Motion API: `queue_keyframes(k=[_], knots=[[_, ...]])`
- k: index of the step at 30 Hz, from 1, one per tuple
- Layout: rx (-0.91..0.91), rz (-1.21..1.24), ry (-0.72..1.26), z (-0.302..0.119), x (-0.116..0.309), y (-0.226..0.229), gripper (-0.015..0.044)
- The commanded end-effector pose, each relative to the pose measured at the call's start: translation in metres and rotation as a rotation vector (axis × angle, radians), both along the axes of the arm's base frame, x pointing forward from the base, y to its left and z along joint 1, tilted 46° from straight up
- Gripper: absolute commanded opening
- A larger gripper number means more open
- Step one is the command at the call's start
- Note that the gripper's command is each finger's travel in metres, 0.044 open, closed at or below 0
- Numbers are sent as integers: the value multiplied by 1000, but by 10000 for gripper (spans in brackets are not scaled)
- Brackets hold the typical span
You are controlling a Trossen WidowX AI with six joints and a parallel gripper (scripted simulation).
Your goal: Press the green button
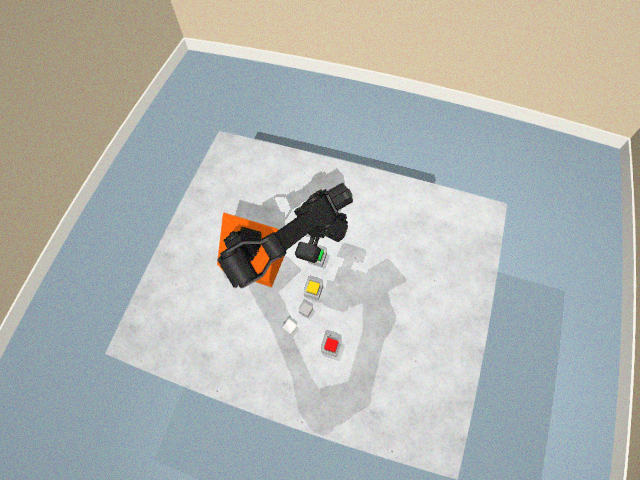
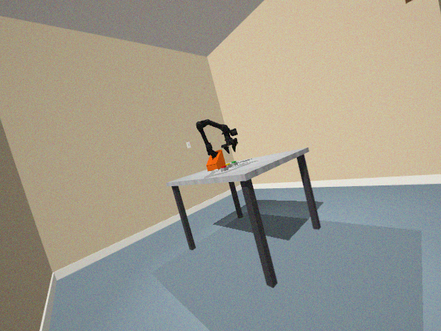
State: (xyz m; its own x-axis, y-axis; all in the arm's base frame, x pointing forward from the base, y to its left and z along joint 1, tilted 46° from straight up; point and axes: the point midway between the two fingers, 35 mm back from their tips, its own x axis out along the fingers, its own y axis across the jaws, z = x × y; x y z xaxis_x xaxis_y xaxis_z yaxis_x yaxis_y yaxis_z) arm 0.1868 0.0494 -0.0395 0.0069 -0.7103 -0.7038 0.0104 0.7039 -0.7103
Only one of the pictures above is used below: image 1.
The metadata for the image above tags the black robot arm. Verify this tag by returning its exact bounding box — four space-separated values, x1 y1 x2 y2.
217 182 353 289

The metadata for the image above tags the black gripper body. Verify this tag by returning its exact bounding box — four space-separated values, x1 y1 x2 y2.
295 228 323 263

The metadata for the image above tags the green button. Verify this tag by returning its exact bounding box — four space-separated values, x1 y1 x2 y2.
308 249 327 267

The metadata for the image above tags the red button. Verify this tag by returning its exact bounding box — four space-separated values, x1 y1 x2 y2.
321 335 342 357

